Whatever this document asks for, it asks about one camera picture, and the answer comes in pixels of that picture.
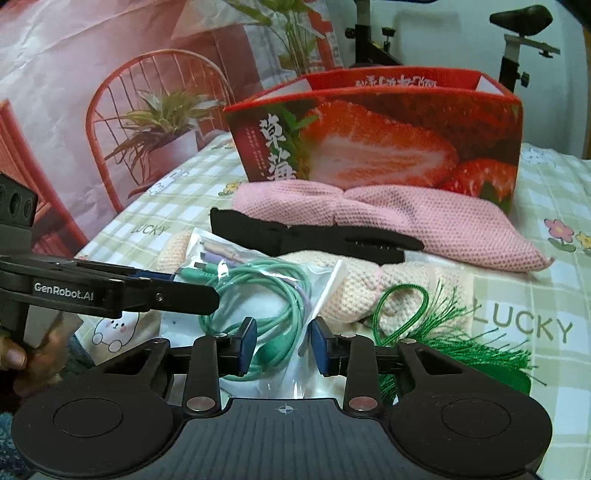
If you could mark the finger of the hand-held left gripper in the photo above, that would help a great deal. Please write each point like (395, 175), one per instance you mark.
(184, 299)
(138, 273)

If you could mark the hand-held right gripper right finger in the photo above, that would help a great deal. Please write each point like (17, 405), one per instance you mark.
(319, 344)

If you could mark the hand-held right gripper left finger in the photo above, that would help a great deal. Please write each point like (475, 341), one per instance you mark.
(249, 344)

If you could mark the cream knitted headband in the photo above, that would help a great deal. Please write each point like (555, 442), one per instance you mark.
(360, 288)

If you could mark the black hair clip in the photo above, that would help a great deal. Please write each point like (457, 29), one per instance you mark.
(300, 235)

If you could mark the pink knitted headband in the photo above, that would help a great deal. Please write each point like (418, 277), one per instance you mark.
(415, 217)

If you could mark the red strawberry print box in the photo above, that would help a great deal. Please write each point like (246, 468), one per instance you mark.
(369, 138)

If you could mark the person's left hand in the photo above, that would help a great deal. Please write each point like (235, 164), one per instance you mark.
(18, 357)

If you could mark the red printed backdrop cloth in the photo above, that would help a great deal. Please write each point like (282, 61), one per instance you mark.
(69, 69)

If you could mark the green checked printed blanket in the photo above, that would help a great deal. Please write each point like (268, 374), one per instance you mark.
(531, 286)

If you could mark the black exercise bike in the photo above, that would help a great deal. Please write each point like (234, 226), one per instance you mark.
(521, 18)

